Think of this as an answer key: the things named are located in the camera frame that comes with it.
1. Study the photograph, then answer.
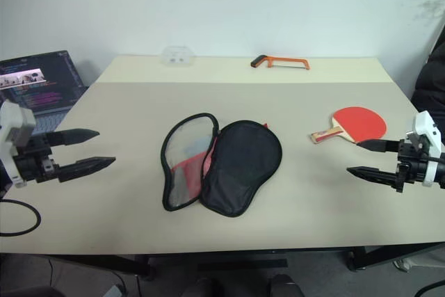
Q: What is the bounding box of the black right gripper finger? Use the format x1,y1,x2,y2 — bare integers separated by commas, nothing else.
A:
346,166,400,187
356,139,403,154

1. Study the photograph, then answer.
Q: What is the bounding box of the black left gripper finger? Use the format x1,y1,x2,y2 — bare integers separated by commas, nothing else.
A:
47,129,101,147
57,156,117,184

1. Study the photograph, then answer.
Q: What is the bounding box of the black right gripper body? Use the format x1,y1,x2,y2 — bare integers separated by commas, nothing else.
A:
395,138,434,194

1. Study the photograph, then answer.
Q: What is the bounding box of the open laptop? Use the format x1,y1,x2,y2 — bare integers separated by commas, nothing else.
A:
0,49,88,140

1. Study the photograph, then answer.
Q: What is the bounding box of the orange hacksaw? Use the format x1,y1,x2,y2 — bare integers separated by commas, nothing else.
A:
250,54,311,71

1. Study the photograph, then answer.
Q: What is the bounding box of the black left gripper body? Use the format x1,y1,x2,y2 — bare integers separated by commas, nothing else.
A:
13,132,61,184

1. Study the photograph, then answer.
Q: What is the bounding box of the red table tennis paddle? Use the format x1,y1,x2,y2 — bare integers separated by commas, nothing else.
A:
309,105,388,146

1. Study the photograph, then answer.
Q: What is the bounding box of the clear plastic box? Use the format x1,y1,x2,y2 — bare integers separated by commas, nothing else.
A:
161,45,194,67

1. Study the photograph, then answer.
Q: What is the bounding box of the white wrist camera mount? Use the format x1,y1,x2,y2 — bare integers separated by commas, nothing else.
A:
0,101,37,188
404,110,444,187

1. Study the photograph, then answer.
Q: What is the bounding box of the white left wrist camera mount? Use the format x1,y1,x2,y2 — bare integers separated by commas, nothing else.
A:
0,101,37,188

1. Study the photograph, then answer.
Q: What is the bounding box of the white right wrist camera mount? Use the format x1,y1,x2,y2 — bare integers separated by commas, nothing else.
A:
404,110,444,187

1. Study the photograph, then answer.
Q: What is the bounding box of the black metal table frame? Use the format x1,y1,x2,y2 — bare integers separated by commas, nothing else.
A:
51,240,445,281

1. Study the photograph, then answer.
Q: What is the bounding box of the dark rounded shape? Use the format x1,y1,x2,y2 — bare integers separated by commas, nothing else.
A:
266,273,304,297

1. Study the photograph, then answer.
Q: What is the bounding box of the black and red paddle case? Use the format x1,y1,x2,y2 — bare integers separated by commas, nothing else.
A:
160,112,284,218

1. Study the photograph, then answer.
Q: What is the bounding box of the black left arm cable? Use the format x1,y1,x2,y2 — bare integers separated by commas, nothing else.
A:
0,199,42,237

